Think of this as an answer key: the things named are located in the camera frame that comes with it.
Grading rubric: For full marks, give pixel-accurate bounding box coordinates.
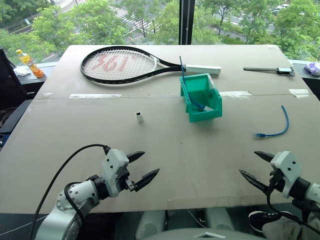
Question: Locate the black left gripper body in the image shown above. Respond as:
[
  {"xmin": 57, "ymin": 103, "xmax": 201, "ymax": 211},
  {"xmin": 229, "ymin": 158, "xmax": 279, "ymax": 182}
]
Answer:
[{"xmin": 117, "ymin": 165, "xmax": 139, "ymax": 193}]

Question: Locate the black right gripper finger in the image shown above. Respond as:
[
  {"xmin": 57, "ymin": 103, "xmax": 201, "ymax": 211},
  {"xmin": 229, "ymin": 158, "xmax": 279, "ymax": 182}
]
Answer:
[
  {"xmin": 253, "ymin": 150, "xmax": 276, "ymax": 165},
  {"xmin": 238, "ymin": 169, "xmax": 271, "ymax": 194}
]

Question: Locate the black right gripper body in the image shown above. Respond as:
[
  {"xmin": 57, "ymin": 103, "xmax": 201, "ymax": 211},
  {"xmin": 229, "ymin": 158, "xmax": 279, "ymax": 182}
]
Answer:
[{"xmin": 267, "ymin": 167, "xmax": 286, "ymax": 194}]

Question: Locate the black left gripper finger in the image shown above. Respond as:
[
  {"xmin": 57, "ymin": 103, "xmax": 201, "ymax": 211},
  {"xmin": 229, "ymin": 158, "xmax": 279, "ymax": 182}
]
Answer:
[
  {"xmin": 126, "ymin": 151, "xmax": 146, "ymax": 163},
  {"xmin": 134, "ymin": 168, "xmax": 161, "ymax": 193}
]

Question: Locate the black and white sneaker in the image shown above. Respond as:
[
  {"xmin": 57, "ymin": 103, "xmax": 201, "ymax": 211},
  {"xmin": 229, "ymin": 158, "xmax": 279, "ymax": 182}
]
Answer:
[{"xmin": 248, "ymin": 210, "xmax": 293, "ymax": 234}]

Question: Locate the silver robot torso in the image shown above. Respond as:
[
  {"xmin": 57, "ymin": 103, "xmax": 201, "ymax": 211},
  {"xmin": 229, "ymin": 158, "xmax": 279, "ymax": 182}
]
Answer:
[{"xmin": 134, "ymin": 208, "xmax": 266, "ymax": 240}]

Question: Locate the green plastic storage bin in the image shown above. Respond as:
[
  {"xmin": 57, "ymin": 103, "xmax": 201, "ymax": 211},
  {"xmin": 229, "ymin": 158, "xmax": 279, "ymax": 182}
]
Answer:
[{"xmin": 178, "ymin": 72, "xmax": 223, "ymax": 123}]

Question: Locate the black and white tennis racket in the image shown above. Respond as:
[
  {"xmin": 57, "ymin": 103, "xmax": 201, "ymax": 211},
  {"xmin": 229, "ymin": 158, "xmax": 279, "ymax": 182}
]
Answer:
[{"xmin": 79, "ymin": 45, "xmax": 222, "ymax": 85}]

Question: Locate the purple crumpled cloth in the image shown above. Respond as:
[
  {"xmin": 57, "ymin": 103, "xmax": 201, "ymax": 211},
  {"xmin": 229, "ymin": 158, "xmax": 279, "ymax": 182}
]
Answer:
[{"xmin": 303, "ymin": 61, "xmax": 320, "ymax": 77}]

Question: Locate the black side shelf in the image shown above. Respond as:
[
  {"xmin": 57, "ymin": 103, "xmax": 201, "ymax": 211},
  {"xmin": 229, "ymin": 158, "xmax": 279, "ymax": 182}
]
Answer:
[{"xmin": 0, "ymin": 47, "xmax": 48, "ymax": 137}]

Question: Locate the orange drink bottle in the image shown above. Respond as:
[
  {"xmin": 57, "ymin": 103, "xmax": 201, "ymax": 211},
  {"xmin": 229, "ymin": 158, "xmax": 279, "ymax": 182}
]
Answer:
[{"xmin": 15, "ymin": 49, "xmax": 45, "ymax": 79}]

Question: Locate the white crumpled tissue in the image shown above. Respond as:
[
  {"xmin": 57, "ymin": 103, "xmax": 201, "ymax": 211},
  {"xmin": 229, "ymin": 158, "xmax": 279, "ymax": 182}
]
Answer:
[{"xmin": 13, "ymin": 66, "xmax": 32, "ymax": 77}]

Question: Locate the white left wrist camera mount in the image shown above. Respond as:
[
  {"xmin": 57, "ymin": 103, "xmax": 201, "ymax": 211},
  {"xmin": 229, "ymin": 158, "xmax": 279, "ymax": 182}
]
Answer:
[{"xmin": 101, "ymin": 149, "xmax": 130, "ymax": 198}]

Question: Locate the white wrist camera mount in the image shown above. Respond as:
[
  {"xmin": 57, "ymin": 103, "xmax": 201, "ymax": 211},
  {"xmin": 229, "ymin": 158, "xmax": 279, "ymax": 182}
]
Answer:
[
  {"xmin": 270, "ymin": 150, "xmax": 303, "ymax": 198},
  {"xmin": 101, "ymin": 149, "xmax": 130, "ymax": 198}
]

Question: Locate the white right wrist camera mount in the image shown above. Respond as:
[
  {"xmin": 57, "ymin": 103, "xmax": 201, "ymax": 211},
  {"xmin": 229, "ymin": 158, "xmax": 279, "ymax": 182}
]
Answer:
[{"xmin": 270, "ymin": 150, "xmax": 303, "ymax": 198}]

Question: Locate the blue Ethernet cable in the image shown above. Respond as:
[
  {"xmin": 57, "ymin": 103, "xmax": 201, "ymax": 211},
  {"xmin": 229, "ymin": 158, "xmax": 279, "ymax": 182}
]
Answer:
[{"xmin": 253, "ymin": 105, "xmax": 290, "ymax": 139}]

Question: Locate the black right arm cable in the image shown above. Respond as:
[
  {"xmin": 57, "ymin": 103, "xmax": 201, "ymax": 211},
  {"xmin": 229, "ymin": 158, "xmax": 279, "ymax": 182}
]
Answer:
[{"xmin": 266, "ymin": 169, "xmax": 320, "ymax": 236}]

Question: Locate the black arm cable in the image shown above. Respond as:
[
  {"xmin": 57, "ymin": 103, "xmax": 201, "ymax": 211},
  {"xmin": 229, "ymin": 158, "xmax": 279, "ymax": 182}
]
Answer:
[
  {"xmin": 266, "ymin": 169, "xmax": 320, "ymax": 236},
  {"xmin": 28, "ymin": 143, "xmax": 111, "ymax": 240}
]

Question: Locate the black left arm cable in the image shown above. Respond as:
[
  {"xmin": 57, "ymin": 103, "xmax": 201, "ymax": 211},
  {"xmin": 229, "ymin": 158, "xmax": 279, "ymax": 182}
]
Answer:
[{"xmin": 28, "ymin": 143, "xmax": 111, "ymax": 240}]

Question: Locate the blue cable in bin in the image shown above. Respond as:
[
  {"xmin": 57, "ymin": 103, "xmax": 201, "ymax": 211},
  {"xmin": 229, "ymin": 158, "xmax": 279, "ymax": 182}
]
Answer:
[{"xmin": 178, "ymin": 55, "xmax": 206, "ymax": 111}]

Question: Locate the black window frame post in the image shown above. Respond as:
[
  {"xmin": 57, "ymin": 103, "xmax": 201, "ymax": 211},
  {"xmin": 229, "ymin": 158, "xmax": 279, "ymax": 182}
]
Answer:
[{"xmin": 178, "ymin": 0, "xmax": 196, "ymax": 46}]

